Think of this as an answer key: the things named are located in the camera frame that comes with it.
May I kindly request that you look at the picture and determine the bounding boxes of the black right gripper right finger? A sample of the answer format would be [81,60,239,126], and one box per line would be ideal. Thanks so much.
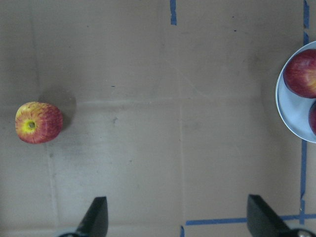
[246,194,316,237]

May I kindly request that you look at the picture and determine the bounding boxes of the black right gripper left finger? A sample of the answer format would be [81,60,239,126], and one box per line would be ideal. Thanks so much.
[75,197,108,237]

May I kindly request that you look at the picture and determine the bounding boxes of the yellow-red apple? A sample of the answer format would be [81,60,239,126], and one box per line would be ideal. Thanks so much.
[15,102,63,144]

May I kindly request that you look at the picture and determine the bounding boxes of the light blue plate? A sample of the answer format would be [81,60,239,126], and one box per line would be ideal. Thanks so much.
[275,56,316,143]

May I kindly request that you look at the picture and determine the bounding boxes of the red plate apple left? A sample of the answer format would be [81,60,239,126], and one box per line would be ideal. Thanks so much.
[308,102,316,135]

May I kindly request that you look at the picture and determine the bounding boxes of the red plate apple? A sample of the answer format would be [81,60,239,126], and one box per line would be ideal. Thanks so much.
[308,102,316,135]
[283,49,316,99]

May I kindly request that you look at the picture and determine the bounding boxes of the red plate apple front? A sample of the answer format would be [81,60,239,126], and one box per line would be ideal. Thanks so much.
[283,49,316,99]

